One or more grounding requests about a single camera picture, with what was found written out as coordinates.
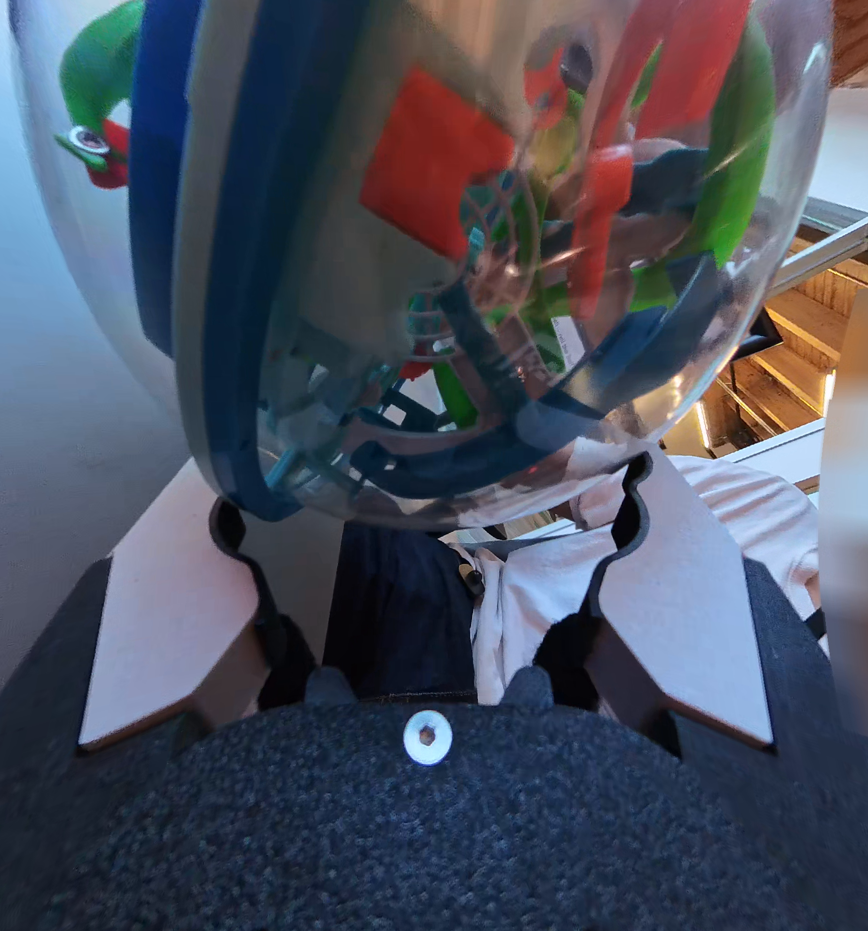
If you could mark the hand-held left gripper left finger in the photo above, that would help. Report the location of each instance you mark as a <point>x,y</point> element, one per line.
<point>165,625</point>

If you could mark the clear plastic maze ball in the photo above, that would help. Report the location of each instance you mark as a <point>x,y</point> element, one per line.
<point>419,240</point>

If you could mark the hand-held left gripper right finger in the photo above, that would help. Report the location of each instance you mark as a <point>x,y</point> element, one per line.
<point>688,618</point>

